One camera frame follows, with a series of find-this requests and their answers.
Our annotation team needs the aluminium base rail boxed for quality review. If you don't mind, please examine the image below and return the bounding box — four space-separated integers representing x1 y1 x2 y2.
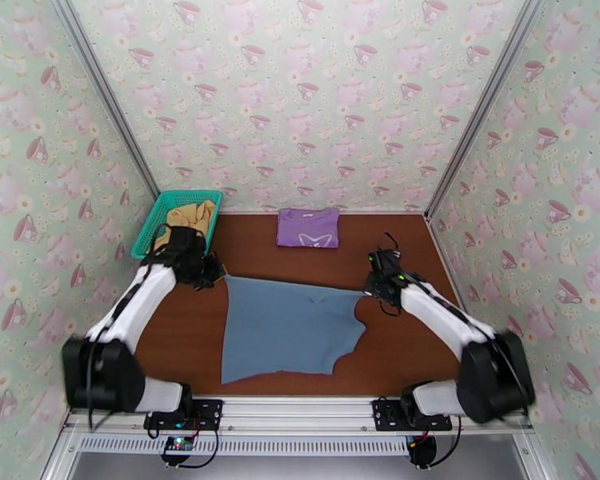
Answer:
62 394 537 436

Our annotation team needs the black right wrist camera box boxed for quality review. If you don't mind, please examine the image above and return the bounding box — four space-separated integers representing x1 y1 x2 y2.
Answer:
367 249 402 276

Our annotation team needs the perforated metal cable tray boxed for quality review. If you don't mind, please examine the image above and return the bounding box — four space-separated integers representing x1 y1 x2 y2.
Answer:
77 435 415 458

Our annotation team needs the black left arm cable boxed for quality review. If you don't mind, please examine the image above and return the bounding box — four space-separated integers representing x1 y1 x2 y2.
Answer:
83 338 107 430

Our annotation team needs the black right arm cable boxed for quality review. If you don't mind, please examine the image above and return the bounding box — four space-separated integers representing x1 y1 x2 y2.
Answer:
379 232 532 425

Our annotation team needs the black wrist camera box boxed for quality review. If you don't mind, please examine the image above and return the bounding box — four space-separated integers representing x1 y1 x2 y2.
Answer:
167 226 207 254
367 249 402 276

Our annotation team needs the small controller board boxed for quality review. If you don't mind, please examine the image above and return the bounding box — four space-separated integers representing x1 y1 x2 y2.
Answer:
161 435 195 469
406 435 438 469

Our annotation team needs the blue-grey t-shirt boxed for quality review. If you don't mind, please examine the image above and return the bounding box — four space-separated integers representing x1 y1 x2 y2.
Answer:
220 274 369 386

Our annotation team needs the purple t-shirt with white print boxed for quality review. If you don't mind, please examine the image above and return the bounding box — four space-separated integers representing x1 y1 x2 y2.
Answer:
276 207 341 250

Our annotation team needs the black base wire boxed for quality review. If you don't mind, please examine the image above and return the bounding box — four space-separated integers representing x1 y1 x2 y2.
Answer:
147 427 221 470
427 410 463 467

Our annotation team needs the tan yellow garment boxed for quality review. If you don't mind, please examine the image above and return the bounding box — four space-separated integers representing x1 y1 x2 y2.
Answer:
152 199 217 250

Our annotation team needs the aluminium frame post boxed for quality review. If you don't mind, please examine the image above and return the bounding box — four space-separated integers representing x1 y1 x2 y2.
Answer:
47 0 162 201
423 0 552 222

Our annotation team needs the teal plastic mesh basket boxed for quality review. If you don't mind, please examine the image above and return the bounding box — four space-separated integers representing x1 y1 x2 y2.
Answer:
130 190 224 261

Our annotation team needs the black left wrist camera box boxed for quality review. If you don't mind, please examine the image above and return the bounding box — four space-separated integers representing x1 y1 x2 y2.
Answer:
167 226 207 254

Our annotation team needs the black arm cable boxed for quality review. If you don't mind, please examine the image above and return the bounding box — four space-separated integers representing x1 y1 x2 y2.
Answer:
379 232 532 425
83 338 107 430

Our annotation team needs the aluminium table side rail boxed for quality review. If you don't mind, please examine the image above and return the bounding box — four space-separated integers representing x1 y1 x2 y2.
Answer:
426 215 474 325

